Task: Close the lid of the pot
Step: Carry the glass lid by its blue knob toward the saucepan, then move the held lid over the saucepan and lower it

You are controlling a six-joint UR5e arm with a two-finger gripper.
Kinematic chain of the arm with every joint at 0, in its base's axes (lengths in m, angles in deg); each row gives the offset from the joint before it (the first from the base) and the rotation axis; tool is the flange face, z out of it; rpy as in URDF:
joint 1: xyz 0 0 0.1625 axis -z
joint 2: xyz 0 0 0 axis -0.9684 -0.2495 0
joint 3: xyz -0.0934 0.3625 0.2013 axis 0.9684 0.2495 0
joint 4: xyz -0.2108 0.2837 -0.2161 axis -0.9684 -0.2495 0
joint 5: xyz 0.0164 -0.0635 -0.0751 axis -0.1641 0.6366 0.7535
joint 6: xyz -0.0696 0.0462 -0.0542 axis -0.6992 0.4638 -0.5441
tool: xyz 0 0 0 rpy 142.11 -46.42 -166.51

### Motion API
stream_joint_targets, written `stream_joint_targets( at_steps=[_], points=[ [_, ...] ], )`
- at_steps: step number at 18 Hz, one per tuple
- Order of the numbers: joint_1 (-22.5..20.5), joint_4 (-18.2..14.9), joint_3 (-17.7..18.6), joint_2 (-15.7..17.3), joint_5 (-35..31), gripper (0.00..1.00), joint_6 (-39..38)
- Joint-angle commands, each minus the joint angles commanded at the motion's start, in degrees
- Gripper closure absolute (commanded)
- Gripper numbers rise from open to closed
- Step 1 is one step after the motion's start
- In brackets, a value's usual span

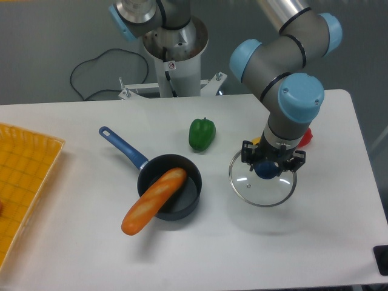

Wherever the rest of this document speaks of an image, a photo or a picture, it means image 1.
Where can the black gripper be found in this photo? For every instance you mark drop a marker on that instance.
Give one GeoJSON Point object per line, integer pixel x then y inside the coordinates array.
{"type": "Point", "coordinates": [286, 156]}

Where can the glass pot lid blue knob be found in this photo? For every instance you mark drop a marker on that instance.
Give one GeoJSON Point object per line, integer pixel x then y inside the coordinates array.
{"type": "Point", "coordinates": [261, 186]}

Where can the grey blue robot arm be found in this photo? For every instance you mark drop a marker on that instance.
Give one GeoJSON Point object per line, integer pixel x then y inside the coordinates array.
{"type": "Point", "coordinates": [272, 72]}

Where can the yellow toy bell pepper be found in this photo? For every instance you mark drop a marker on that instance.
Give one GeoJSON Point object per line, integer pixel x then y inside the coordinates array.
{"type": "Point", "coordinates": [256, 140]}

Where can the red toy bell pepper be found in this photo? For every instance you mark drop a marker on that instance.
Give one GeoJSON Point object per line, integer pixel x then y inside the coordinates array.
{"type": "Point", "coordinates": [306, 139]}

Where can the green toy bell pepper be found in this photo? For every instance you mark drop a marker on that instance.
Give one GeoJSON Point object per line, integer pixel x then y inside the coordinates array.
{"type": "Point", "coordinates": [201, 134]}

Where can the toy baguette bread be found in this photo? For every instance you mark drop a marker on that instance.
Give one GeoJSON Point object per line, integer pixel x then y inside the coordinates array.
{"type": "Point", "coordinates": [147, 206]}

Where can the black object at table edge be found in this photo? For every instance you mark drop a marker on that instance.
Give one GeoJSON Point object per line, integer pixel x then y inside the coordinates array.
{"type": "Point", "coordinates": [381, 253]}

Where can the yellow plastic basket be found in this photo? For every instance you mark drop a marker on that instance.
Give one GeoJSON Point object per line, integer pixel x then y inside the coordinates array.
{"type": "Point", "coordinates": [27, 159]}

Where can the dark pot with blue handle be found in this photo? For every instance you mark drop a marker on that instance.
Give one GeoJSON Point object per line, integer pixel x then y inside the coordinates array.
{"type": "Point", "coordinates": [182, 203]}

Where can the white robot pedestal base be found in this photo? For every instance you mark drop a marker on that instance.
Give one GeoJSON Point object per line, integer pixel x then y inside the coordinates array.
{"type": "Point", "coordinates": [177, 59]}

